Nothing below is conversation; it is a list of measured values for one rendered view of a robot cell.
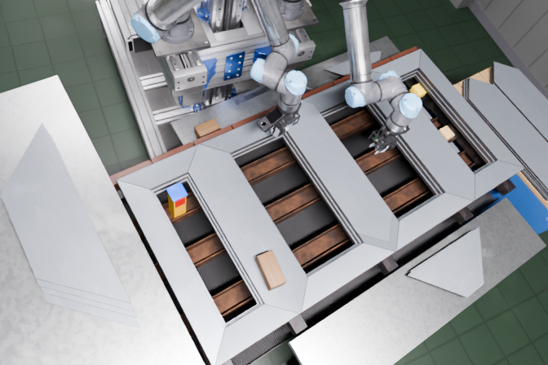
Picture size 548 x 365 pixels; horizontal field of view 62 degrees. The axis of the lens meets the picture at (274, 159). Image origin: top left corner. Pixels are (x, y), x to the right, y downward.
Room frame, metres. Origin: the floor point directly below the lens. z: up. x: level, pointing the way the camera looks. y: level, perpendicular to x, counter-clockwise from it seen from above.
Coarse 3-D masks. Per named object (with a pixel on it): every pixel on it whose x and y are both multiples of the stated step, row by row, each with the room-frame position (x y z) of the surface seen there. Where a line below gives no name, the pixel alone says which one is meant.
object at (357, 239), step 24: (432, 96) 1.56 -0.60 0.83; (384, 120) 1.30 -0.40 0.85; (456, 120) 1.46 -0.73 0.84; (264, 144) 0.97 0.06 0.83; (288, 144) 1.02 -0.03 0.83; (480, 144) 1.37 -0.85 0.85; (312, 168) 0.93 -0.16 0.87; (480, 168) 1.26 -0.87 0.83; (192, 192) 0.67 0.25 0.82; (432, 192) 1.06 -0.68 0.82; (336, 216) 0.79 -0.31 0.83; (360, 240) 0.71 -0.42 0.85; (192, 264) 0.41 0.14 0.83; (240, 264) 0.46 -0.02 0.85; (264, 336) 0.27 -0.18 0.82
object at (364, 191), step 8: (360, 184) 0.94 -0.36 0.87; (368, 184) 0.95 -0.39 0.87; (344, 192) 0.88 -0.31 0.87; (352, 192) 0.89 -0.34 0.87; (360, 192) 0.90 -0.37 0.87; (368, 192) 0.91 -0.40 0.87; (376, 192) 0.93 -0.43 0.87; (336, 200) 0.83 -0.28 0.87; (344, 200) 0.84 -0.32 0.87; (352, 200) 0.86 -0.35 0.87; (360, 200) 0.87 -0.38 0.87; (368, 200) 0.88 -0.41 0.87; (344, 208) 0.81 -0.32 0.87; (352, 208) 0.82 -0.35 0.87
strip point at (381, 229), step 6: (384, 216) 0.84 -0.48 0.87; (390, 216) 0.85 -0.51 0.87; (378, 222) 0.81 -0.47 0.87; (384, 222) 0.81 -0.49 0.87; (390, 222) 0.82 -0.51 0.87; (366, 228) 0.76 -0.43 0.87; (372, 228) 0.77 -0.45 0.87; (378, 228) 0.78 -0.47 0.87; (384, 228) 0.79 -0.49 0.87; (390, 228) 0.80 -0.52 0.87; (366, 234) 0.74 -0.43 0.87; (372, 234) 0.75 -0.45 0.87; (378, 234) 0.76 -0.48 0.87; (384, 234) 0.77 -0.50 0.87; (384, 240) 0.74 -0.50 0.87
